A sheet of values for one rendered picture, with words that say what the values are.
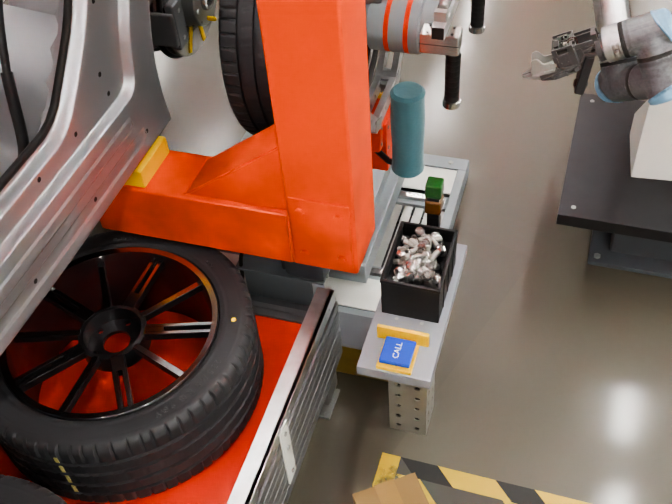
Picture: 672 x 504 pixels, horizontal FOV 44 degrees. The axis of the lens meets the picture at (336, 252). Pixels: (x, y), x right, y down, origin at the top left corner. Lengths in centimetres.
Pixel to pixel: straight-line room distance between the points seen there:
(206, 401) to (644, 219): 133
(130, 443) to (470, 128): 191
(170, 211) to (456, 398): 95
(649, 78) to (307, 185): 90
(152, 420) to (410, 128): 96
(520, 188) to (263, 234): 125
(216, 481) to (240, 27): 103
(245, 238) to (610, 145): 124
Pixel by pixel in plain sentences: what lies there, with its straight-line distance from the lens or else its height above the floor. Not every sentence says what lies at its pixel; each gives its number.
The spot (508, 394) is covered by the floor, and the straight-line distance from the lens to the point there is 240.
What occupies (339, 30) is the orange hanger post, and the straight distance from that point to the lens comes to 154.
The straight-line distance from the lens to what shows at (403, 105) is 210.
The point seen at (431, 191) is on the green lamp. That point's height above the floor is 65.
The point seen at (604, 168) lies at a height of 30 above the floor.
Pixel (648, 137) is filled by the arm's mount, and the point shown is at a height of 45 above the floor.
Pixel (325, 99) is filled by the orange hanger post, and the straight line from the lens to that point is 164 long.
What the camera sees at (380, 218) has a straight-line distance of 263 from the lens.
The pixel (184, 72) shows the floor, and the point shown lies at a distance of 366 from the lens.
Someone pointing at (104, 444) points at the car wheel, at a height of 50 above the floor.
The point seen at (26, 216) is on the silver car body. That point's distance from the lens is 169.
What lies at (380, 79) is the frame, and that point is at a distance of 239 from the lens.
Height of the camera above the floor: 197
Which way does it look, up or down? 46 degrees down
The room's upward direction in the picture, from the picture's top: 5 degrees counter-clockwise
